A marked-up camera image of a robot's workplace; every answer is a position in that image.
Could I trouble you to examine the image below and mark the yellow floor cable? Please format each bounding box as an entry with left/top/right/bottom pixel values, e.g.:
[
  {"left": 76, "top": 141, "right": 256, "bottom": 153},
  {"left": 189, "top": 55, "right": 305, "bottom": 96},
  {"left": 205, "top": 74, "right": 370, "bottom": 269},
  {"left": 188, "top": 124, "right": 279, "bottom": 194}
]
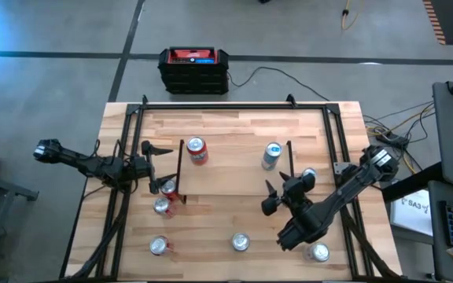
[{"left": 341, "top": 0, "right": 366, "bottom": 31}]

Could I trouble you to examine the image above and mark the tangled floor cable bundle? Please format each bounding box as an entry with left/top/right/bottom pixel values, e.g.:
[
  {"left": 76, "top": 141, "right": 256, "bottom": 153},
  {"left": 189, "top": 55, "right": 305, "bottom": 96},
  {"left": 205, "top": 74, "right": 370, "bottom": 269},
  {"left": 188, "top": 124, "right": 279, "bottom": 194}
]
[{"left": 362, "top": 100, "right": 436, "bottom": 174}]

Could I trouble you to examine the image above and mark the grey metal base plate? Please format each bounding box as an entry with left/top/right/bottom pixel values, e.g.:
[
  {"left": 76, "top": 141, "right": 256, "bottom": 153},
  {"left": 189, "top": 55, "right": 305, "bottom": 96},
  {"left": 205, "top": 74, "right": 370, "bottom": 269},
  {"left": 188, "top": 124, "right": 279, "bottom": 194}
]
[{"left": 333, "top": 160, "right": 354, "bottom": 177}]

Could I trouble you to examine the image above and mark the black power strip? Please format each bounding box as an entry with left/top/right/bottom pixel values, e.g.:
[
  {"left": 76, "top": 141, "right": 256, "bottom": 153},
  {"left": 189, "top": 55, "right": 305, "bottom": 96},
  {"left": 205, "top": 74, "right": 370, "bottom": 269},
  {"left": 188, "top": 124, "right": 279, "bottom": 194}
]
[{"left": 379, "top": 131, "right": 408, "bottom": 147}]

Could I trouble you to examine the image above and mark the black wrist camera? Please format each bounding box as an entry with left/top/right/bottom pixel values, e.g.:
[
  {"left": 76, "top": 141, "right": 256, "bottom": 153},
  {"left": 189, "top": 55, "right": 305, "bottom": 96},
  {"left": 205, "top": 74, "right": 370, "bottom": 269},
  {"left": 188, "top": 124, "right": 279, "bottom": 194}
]
[
  {"left": 134, "top": 156, "right": 151, "bottom": 178},
  {"left": 287, "top": 181, "right": 310, "bottom": 208}
]

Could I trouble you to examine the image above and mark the grey metal side table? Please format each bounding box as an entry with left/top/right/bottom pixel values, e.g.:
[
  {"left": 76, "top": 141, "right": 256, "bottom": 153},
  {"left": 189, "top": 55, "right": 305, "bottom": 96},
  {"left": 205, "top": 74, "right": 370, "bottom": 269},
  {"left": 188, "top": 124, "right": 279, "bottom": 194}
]
[{"left": 0, "top": 168, "right": 40, "bottom": 283}]

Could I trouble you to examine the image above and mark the red Fanta strawberry can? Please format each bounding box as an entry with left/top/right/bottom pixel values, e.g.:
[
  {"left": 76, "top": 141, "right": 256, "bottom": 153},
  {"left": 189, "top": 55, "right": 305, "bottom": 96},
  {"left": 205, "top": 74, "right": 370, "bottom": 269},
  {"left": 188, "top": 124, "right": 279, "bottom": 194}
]
[
  {"left": 160, "top": 178, "right": 180, "bottom": 202},
  {"left": 186, "top": 135, "right": 210, "bottom": 167}
]

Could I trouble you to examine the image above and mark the white printed paper sheet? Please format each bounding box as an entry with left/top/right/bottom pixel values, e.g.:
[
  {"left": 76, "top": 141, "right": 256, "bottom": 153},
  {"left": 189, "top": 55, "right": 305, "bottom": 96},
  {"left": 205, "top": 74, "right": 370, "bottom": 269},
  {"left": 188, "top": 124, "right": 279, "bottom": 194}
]
[{"left": 389, "top": 188, "right": 434, "bottom": 237}]

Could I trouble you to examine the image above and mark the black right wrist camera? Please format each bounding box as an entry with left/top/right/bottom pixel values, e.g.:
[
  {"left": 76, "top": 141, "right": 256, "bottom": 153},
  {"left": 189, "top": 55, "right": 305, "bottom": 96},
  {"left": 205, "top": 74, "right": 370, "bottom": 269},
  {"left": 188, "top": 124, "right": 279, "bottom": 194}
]
[{"left": 287, "top": 181, "right": 310, "bottom": 208}]

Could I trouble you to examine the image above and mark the red black power station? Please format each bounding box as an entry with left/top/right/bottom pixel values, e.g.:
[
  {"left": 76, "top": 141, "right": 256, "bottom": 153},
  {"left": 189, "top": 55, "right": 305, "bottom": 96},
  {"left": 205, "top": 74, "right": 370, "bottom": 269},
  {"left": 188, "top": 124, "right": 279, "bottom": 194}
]
[{"left": 157, "top": 46, "right": 230, "bottom": 95}]

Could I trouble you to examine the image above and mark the black aluminium table frame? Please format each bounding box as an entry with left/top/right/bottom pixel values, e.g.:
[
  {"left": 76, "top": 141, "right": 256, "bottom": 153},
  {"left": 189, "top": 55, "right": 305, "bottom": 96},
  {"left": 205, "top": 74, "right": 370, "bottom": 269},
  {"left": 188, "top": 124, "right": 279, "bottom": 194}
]
[{"left": 59, "top": 94, "right": 403, "bottom": 282}]

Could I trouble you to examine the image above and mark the dark grey desk top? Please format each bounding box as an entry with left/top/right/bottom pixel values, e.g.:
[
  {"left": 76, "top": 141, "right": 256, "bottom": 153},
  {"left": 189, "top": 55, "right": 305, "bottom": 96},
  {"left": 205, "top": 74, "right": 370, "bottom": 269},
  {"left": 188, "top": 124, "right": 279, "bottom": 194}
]
[{"left": 426, "top": 180, "right": 453, "bottom": 283}]

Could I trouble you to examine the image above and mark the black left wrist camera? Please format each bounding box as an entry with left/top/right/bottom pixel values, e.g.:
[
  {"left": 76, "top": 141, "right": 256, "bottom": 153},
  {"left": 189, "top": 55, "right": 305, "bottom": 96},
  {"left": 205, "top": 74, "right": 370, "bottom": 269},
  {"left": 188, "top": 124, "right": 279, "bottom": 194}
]
[{"left": 134, "top": 156, "right": 151, "bottom": 178}]

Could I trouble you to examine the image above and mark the silver Diet Coke can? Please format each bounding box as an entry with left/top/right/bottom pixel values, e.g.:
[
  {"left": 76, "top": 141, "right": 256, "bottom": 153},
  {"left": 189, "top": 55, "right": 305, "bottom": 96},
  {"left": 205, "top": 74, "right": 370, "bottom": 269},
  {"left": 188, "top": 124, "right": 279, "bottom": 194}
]
[
  {"left": 304, "top": 242, "right": 332, "bottom": 263},
  {"left": 230, "top": 231, "right": 251, "bottom": 252}
]

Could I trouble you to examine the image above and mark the black power cable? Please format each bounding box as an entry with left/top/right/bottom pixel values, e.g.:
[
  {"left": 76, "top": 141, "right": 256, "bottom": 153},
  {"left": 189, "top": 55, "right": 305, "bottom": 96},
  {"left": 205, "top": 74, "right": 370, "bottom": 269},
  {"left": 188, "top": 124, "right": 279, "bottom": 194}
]
[{"left": 226, "top": 65, "right": 330, "bottom": 102}]

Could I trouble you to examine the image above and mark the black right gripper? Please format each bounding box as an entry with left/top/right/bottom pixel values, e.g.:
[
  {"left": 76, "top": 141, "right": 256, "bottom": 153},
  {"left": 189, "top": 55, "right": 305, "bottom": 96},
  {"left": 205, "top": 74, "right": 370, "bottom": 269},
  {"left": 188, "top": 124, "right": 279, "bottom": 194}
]
[{"left": 260, "top": 171, "right": 318, "bottom": 218}]

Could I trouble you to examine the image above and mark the red Coca-Cola can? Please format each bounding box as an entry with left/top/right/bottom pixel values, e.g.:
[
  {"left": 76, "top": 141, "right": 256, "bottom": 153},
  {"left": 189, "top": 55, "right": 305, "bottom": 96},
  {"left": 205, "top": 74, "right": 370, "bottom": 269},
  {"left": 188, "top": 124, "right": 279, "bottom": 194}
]
[{"left": 153, "top": 196, "right": 179, "bottom": 219}]

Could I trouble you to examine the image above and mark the red soda can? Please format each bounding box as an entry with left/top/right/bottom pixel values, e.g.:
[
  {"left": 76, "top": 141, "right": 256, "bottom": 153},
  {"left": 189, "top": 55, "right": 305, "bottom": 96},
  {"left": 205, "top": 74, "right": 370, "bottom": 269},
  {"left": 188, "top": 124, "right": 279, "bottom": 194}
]
[{"left": 149, "top": 234, "right": 175, "bottom": 257}]

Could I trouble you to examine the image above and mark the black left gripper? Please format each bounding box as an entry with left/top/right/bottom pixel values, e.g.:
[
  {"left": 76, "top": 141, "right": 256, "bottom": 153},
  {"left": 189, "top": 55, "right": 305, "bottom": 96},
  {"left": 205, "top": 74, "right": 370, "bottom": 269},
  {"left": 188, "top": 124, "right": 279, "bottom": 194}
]
[{"left": 141, "top": 140, "right": 179, "bottom": 196}]

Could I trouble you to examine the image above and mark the wooden shelf with black frame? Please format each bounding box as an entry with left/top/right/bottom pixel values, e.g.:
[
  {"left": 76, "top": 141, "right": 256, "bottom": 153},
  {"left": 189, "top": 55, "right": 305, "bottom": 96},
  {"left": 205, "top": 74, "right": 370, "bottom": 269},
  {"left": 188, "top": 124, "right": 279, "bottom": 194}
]
[{"left": 175, "top": 138, "right": 296, "bottom": 206}]

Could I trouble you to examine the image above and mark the black mat with striped edge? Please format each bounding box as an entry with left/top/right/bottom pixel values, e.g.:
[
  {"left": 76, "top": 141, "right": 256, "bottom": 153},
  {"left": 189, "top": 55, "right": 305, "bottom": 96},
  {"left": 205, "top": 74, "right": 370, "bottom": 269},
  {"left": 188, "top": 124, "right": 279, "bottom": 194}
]
[{"left": 422, "top": 0, "right": 453, "bottom": 46}]

